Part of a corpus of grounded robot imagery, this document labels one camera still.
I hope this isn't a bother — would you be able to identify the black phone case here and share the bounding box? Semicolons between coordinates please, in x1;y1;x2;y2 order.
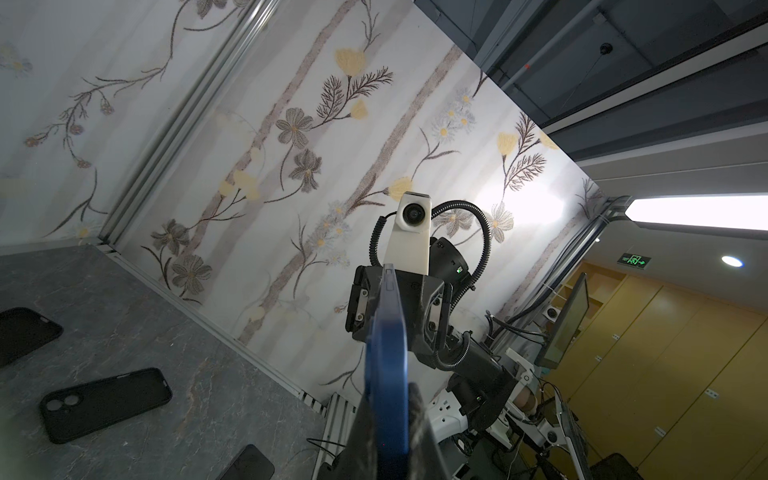
39;368;173;444
1;307;63;367

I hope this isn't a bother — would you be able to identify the ceiling light strip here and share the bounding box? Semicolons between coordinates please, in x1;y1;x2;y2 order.
626;194;767;231

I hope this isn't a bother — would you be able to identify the blue phone black screen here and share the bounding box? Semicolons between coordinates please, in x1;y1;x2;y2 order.
365;264;410;479

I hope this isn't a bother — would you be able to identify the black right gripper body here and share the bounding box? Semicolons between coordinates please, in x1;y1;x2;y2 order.
345;266;471;369

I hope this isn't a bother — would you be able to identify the black phone case near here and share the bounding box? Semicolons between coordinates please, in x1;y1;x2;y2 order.
39;368;173;444

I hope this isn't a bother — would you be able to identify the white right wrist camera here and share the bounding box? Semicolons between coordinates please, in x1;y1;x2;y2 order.
384;191;432;275

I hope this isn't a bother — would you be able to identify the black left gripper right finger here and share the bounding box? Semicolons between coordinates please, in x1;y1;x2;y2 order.
406;383;449;480

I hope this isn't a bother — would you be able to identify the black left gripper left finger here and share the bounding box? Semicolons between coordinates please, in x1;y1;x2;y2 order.
317;396;377;480

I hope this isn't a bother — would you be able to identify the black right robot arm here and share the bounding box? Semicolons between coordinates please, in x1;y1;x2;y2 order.
345;193;512;430

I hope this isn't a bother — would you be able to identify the green exit sign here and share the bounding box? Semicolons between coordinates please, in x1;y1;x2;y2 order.
617;253;651;270

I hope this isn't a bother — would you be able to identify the black phone case far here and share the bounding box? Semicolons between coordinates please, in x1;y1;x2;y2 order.
1;307;63;367

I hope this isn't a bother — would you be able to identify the purple cased phone left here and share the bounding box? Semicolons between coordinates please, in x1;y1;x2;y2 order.
217;444;275;480

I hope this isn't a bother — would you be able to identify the computer monitor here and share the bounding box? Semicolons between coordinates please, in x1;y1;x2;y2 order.
535;273;590;370

